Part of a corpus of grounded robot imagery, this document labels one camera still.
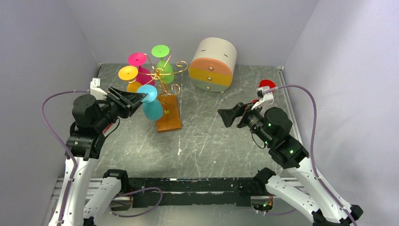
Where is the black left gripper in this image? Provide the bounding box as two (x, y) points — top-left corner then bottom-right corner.
(94, 85), (146, 130)

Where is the green plastic wine glass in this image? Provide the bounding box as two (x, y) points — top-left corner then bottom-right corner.
(151, 44), (175, 84)

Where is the small red white box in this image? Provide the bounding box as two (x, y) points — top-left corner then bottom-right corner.
(103, 123), (117, 136)

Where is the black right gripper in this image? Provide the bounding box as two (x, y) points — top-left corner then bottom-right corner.
(217, 99), (273, 146)

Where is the blue plastic wine glass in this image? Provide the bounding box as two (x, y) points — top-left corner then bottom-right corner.
(137, 85), (164, 121)

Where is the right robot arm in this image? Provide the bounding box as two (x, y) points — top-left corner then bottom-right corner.
(217, 103), (364, 226)

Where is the magenta plastic wine glass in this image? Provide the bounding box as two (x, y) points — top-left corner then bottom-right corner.
(128, 52), (155, 86)

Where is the gold wire wine glass rack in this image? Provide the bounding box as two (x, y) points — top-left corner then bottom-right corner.
(143, 53), (189, 132)

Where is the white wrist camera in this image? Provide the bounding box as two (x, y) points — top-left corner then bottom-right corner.
(251, 86), (274, 110)
(90, 78), (107, 100)

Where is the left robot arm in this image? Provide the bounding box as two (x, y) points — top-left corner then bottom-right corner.
(48, 87), (147, 226)

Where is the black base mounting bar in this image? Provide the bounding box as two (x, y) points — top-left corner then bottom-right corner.
(129, 178), (269, 208)

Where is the round pastel drawer cabinet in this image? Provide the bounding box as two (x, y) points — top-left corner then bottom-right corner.
(189, 37), (237, 93)

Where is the aluminium frame rail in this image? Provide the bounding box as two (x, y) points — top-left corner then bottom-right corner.
(42, 178), (331, 226)

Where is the orange plastic wine glass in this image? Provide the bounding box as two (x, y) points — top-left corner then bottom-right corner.
(118, 65), (142, 93)

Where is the red plastic wine glass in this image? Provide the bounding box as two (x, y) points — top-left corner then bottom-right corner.
(252, 80), (276, 104)

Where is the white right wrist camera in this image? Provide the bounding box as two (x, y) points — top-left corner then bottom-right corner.
(251, 86), (274, 110)

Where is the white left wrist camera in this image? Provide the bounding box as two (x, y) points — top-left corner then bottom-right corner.
(90, 78), (107, 100)

